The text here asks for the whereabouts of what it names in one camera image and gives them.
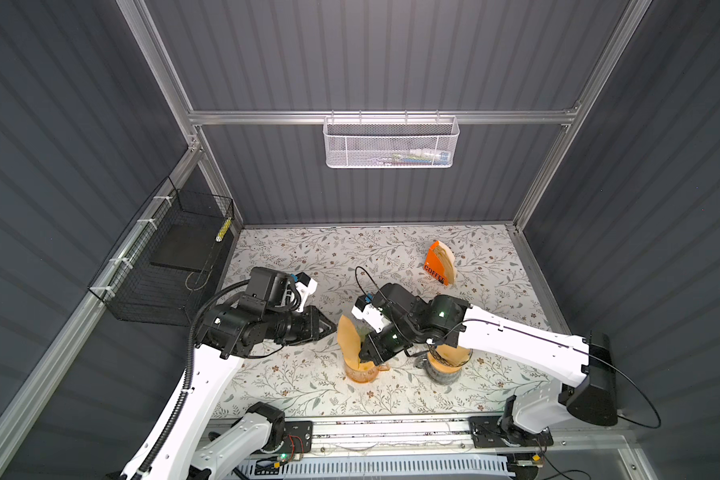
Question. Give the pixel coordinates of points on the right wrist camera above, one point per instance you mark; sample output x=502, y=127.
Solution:
x=364, y=311

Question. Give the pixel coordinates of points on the orange glass carafe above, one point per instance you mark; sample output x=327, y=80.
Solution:
x=364, y=372

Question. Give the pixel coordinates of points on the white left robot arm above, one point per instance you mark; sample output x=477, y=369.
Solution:
x=214, y=354

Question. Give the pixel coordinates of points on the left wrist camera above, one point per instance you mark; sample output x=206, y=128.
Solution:
x=305, y=286

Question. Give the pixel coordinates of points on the white ribbed front panel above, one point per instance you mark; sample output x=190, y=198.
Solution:
x=436, y=466

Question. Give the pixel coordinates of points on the white wire mesh basket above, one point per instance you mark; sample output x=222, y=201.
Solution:
x=391, y=143

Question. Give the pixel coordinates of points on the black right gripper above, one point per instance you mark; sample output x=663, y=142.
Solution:
x=375, y=352

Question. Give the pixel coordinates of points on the black wire basket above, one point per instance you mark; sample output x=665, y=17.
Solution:
x=172, y=260

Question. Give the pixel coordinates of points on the grey glass carafe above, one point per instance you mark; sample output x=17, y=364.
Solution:
x=439, y=373

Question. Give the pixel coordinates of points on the floral table mat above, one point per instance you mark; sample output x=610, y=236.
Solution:
x=310, y=381

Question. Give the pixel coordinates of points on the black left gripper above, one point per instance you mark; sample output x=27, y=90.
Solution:
x=311, y=325

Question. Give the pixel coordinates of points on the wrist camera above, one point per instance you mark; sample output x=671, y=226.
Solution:
x=364, y=311
x=305, y=286

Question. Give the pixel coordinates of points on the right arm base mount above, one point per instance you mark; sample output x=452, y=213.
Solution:
x=496, y=431

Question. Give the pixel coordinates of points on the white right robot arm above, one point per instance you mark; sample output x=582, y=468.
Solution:
x=582, y=384

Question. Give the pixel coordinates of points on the orange coffee filter box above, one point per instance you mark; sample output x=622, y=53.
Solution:
x=440, y=263

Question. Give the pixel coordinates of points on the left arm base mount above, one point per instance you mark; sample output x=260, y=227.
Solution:
x=296, y=439

